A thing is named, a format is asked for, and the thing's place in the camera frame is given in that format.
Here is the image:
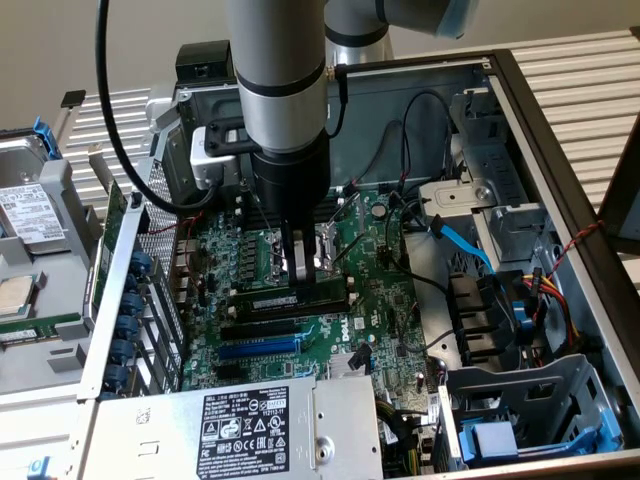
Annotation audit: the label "grey open PC case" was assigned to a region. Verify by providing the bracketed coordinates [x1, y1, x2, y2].
[74, 47, 640, 480]

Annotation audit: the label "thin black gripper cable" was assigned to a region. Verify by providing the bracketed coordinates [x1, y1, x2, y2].
[324, 62, 351, 139]

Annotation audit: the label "black plastic box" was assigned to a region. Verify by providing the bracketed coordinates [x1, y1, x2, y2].
[174, 41, 239, 87]

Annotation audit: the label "thin black arched cable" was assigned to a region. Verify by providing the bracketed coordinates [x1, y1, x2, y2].
[401, 89, 457, 194]

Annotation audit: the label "grey parts rack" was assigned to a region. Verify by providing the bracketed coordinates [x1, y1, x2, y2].
[0, 158, 104, 396]

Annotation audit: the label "yellow black wire bundle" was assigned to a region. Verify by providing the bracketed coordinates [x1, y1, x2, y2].
[374, 397, 436, 474]

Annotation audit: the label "silver CPU chip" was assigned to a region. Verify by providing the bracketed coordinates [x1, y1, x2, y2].
[0, 273, 40, 320]

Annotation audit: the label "thick black camera cable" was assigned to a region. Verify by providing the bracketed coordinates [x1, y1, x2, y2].
[95, 0, 221, 212]

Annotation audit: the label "silver finned heatsink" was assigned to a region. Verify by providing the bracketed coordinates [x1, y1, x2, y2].
[327, 352, 354, 380]

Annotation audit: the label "green graphics card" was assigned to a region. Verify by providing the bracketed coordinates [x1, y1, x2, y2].
[87, 143, 130, 321]

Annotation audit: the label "silver power supply unit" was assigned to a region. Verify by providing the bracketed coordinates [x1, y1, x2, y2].
[79, 373, 385, 480]

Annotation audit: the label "dark upright panel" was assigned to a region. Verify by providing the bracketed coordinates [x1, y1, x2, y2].
[597, 114, 640, 256]

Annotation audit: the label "CPU socket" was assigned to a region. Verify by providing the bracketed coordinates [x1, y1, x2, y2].
[267, 219, 351, 287]

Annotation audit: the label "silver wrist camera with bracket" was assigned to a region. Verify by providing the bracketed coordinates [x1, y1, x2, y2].
[188, 119, 262, 193]

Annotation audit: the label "blue flat data wire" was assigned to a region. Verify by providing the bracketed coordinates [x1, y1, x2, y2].
[428, 213, 497, 277]

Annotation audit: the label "hard disk in blue carrier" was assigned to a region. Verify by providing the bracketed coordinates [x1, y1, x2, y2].
[0, 116, 66, 257]

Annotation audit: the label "black angled cable plug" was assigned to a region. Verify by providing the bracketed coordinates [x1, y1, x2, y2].
[348, 343, 375, 375]

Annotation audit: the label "long black expansion slot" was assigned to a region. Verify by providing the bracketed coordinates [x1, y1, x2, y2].
[218, 318, 299, 344]

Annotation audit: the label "thin metal locking lever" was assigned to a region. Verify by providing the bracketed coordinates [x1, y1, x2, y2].
[333, 230, 365, 265]

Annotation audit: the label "red black twisted wire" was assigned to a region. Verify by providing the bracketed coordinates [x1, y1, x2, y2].
[149, 212, 206, 281]

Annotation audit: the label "red yellow power wires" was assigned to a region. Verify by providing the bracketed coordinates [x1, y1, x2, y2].
[522, 267, 589, 346]

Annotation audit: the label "blue empty disk carrier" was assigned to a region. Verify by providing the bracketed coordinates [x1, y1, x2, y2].
[458, 408, 624, 467]

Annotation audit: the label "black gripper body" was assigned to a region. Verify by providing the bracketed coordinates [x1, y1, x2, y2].
[249, 135, 332, 235]

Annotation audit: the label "black RAM slot white clips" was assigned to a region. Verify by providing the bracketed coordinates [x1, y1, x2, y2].
[315, 274, 357, 294]
[227, 293, 357, 326]

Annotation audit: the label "green Dell motherboard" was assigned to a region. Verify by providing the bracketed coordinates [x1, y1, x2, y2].
[172, 187, 441, 401]

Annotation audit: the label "grey metal disk bay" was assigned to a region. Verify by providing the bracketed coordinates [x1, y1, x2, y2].
[434, 353, 629, 471]

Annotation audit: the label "blue plastic latch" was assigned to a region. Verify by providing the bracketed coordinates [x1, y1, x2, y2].
[509, 294, 539, 346]

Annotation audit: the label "green RAM stick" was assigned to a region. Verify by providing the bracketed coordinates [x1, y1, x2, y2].
[0, 313, 84, 345]
[230, 284, 350, 317]

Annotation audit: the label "blue expansion slot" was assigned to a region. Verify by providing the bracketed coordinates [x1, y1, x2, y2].
[217, 335, 304, 361]

